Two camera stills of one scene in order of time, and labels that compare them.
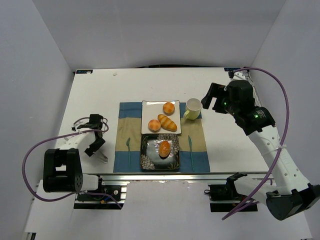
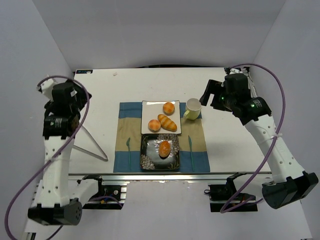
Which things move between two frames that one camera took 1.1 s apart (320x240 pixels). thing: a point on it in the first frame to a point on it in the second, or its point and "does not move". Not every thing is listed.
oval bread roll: [164, 149] does not move
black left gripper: [94, 146] to [81, 95]
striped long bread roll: [167, 123] does not move
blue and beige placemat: [193, 157] does not move
